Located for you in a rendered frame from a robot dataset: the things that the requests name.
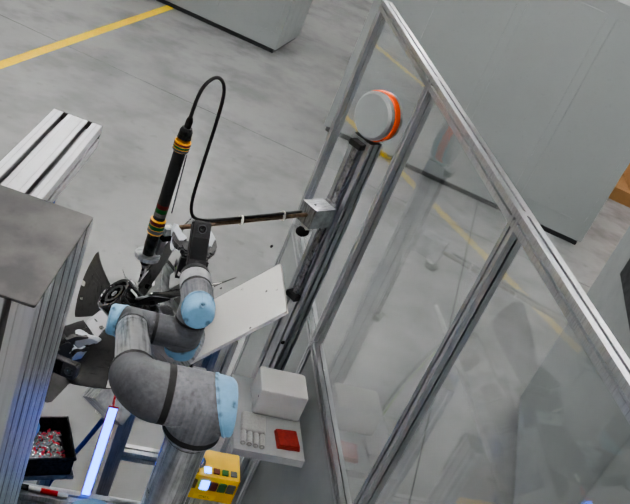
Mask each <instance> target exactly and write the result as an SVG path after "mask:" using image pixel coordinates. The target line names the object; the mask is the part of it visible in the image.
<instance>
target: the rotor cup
mask: <svg viewBox="0 0 630 504"><path fill-rule="evenodd" d="M131 289H132V290H133V291H134V292H135V293H136V294H137V295H138V296H137V297H141V296H143V294H142V293H141V292H140V291H139V290H138V289H137V287H136V286H135V285H134V284H133V283H132V282H131V281H130V280H129V279H121V280H118V281H116V282H114V283H113V284H111V285H110V286H109V287H107V288H106V289H105V290H104V292H103V293H102V294H101V296H100V297H99V300H98V306H99V308H100V309H101V310H102V311H103V312H104V314H105V315H106V316H107V317H108V315H109V312H110V309H111V306H112V305H113V304H122V305H129V306H131V307H136V308H140V309H144V310H149V311H153V312H157V313H159V307H158V305H157V304H156V305H155V306H150V305H146V304H137V303H133V302H135V301H138V300H135V298H136V296H135V295H134V294H133V293H132V291H131ZM114 291H117V294H116V295H114V296H111V295H112V293H113V292H114Z"/></svg>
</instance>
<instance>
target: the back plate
mask: <svg viewBox="0 0 630 504"><path fill-rule="evenodd" d="M214 302H215V317H214V320H213V321H212V323H210V324H209V325H208V326H207V327H205V341H204V344H203V347H202V349H201V351H200V352H199V354H198V356H197V357H196V358H195V360H194V361H193V362H192V363H191V364H193V363H195V362H197V361H199V360H201V359H203V358H205V357H206V356H208V355H210V354H212V353H214V352H216V351H218V350H220V349H222V348H224V347H225V346H227V345H229V344H231V343H233V342H235V341H237V340H239V339H241V338H243V337H245V336H246V335H248V334H250V333H252V332H254V331H256V330H258V329H260V328H262V327H264V326H265V325H267V324H269V323H271V322H273V321H275V320H277V319H279V318H281V317H283V316H284V315H286V314H288V307H287V299H286V292H285V284H284V277H283V269H282V265H281V264H279V265H277V266H275V267H273V268H271V269H269V270H267V271H266V272H264V273H262V274H260V275H258V276H256V277H255V278H253V279H251V280H249V281H247V282H245V283H243V284H242V285H240V286H238V287H236V288H234V289H232V290H230V291H229V292H227V293H225V294H223V295H221V296H219V297H217V298H216V299H214Z"/></svg>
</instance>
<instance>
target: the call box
mask: <svg viewBox="0 0 630 504"><path fill-rule="evenodd" d="M205 467H211V468H212V473H211V474H210V473H205ZM214 468H217V469H220V475H215V474H213V469H214ZM222 470H228V471H229V476H228V477H226V476H222ZM231 471H233V472H237V476H238V477H237V478H232V477H231ZM195 479H198V482H197V484H196V486H195V488H191V489H190V492H189V494H188V497H191V498H197V499H203V500H209V501H214V502H220V503H226V504H231V502H232V500H233V498H234V496H235V493H236V491H237V489H238V487H239V484H240V458H239V456H238V455H233V454H228V453H223V452H217V451H212V450H207V451H206V452H205V454H204V461H203V464H202V465H200V470H199V473H198V472H197V474H196V477H195ZM202 480H205V481H210V483H211V482H216V483H222V484H227V486H228V485H233V486H236V489H235V491H234V493H233V495H231V494H225V492H224V493H219V492H214V491H208V489H207V490H202V489H199V486H200V484H201V482H202Z"/></svg>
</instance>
